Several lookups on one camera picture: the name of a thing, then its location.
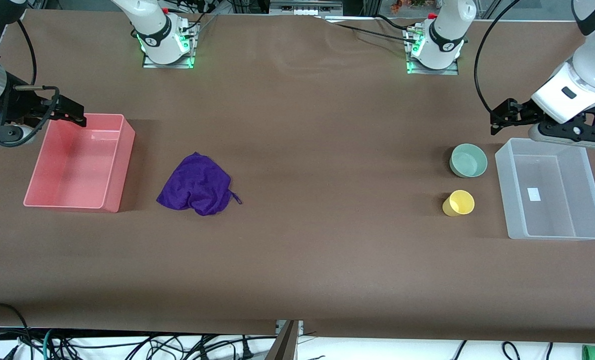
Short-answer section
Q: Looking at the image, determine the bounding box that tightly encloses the green bowl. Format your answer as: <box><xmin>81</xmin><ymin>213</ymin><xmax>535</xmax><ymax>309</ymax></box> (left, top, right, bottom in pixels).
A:
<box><xmin>449</xmin><ymin>143</ymin><xmax>488</xmax><ymax>179</ymax></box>

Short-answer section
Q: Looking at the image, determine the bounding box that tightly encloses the yellow cup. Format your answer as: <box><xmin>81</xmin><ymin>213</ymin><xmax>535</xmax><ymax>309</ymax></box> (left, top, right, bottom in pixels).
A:
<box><xmin>442</xmin><ymin>190</ymin><xmax>475</xmax><ymax>217</ymax></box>

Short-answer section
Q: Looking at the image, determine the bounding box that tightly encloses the purple cloth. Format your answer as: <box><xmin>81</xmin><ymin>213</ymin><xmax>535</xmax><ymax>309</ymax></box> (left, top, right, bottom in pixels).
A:
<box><xmin>156</xmin><ymin>152</ymin><xmax>243</xmax><ymax>217</ymax></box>

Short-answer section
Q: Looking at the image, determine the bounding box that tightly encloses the pink plastic bin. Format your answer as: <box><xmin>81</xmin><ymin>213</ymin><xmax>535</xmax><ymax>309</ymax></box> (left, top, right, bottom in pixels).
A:
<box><xmin>23</xmin><ymin>113</ymin><xmax>136</xmax><ymax>213</ymax></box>

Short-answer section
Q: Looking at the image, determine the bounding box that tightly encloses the clear plastic bin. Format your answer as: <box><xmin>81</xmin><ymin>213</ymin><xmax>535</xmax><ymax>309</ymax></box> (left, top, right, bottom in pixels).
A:
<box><xmin>495</xmin><ymin>138</ymin><xmax>595</xmax><ymax>241</ymax></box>

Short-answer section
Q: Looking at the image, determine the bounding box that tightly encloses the white power strip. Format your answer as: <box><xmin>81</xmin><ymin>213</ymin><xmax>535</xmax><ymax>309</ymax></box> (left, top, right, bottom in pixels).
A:
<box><xmin>270</xmin><ymin>0</ymin><xmax>344</xmax><ymax>16</ymax></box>

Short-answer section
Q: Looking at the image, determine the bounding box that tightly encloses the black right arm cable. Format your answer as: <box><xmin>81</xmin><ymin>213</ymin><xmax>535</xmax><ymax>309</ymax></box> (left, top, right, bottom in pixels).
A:
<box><xmin>0</xmin><ymin>19</ymin><xmax>60</xmax><ymax>148</ymax></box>

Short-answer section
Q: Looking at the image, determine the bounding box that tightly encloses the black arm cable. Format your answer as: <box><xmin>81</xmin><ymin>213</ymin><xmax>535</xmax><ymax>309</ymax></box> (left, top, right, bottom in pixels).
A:
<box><xmin>0</xmin><ymin>19</ymin><xmax>60</xmax><ymax>148</ymax></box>
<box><xmin>473</xmin><ymin>0</ymin><xmax>521</xmax><ymax>117</ymax></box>

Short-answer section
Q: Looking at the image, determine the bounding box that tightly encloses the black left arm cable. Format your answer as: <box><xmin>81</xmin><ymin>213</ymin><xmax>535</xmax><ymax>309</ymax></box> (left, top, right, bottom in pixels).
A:
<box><xmin>473</xmin><ymin>0</ymin><xmax>521</xmax><ymax>117</ymax></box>

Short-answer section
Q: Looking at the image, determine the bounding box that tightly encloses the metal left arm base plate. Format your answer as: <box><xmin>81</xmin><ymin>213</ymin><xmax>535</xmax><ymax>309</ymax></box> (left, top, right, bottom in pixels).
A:
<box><xmin>406</xmin><ymin>27</ymin><xmax>460</xmax><ymax>76</ymax></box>

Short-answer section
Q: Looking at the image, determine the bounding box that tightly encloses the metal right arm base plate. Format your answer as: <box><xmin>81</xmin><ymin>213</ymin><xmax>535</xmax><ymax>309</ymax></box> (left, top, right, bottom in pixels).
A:
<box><xmin>142</xmin><ymin>21</ymin><xmax>197</xmax><ymax>69</ymax></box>

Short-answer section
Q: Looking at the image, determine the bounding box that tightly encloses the black base cable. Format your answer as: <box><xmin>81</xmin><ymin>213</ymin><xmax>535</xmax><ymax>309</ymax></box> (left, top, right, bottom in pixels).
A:
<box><xmin>322</xmin><ymin>14</ymin><xmax>418</xmax><ymax>43</ymax></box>

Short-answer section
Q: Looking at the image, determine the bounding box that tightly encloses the black looped floor cable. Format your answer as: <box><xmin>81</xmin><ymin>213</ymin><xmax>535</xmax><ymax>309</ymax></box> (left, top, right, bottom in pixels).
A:
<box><xmin>0</xmin><ymin>302</ymin><xmax>34</xmax><ymax>360</ymax></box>

